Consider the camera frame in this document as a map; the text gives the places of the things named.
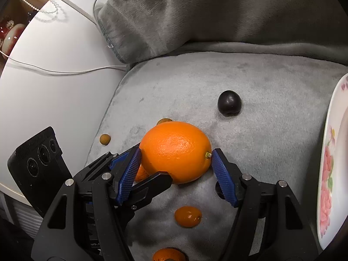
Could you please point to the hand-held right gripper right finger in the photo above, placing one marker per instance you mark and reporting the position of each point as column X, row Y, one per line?
column 221, row 179

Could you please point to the dark cherry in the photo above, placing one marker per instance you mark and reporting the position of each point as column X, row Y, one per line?
column 229, row 102

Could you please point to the brown longan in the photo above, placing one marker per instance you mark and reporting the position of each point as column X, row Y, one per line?
column 164, row 120
column 105, row 139

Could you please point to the dark grey plush blanket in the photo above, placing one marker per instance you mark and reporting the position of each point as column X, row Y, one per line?
column 217, row 11

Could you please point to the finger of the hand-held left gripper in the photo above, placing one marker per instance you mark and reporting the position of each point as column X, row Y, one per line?
column 95, row 165
column 155, row 183

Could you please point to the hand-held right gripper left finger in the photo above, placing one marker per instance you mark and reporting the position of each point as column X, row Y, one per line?
column 129, row 176

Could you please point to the small tangerine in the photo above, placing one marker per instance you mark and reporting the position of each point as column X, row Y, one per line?
column 140, row 174
column 188, row 216
column 168, row 255

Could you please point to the red glossy ornaments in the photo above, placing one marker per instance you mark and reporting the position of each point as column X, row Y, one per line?
column 11, row 36

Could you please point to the large orange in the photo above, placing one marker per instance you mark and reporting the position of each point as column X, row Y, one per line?
column 174, row 149

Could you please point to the white ribbed panel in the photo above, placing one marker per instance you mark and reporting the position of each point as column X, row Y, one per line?
column 19, row 214

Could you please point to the floral white plate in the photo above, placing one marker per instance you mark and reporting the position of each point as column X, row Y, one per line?
column 329, row 168

